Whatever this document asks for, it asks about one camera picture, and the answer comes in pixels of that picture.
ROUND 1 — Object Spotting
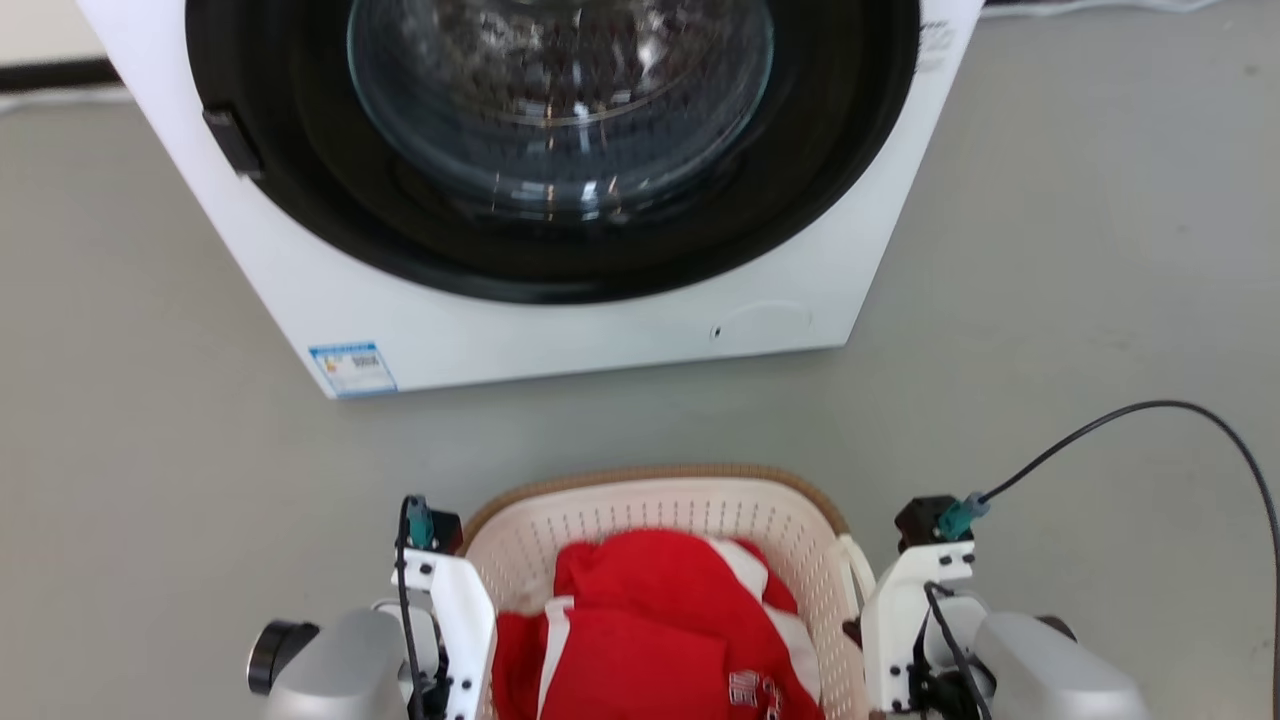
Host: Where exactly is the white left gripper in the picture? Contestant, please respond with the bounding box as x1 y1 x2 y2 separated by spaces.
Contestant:
391 547 498 720

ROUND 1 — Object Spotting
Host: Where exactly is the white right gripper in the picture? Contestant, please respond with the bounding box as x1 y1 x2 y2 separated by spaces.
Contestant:
859 539 978 715

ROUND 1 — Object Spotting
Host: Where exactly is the cream plastic laundry basket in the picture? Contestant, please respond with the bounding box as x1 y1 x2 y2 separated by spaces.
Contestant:
459 464 878 720

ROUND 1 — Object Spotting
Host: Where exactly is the red white garment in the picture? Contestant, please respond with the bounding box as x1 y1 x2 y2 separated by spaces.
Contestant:
489 529 827 720

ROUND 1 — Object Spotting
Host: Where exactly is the blue white energy label sticker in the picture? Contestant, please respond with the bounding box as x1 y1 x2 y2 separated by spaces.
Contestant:
307 341 399 400

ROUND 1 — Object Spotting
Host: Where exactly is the white front-load washing machine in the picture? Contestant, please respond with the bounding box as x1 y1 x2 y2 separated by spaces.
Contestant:
75 0 988 401

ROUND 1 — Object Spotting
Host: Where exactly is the black round glass washer door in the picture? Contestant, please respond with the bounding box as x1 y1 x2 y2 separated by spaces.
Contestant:
185 0 922 306

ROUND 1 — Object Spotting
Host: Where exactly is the short black right arm cable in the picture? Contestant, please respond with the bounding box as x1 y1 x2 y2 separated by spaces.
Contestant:
922 581 995 720

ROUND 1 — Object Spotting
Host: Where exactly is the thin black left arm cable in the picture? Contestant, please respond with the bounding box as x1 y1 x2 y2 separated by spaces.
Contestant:
395 495 429 720

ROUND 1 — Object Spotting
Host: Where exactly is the long black right arm cable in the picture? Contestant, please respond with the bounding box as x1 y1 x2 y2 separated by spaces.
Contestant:
978 399 1280 720

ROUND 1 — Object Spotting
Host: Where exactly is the black washer door handle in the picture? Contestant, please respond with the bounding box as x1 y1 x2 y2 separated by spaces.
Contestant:
202 104 267 182

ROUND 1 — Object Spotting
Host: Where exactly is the white cable on floor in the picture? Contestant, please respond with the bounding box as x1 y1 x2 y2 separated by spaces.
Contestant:
983 0 1223 20

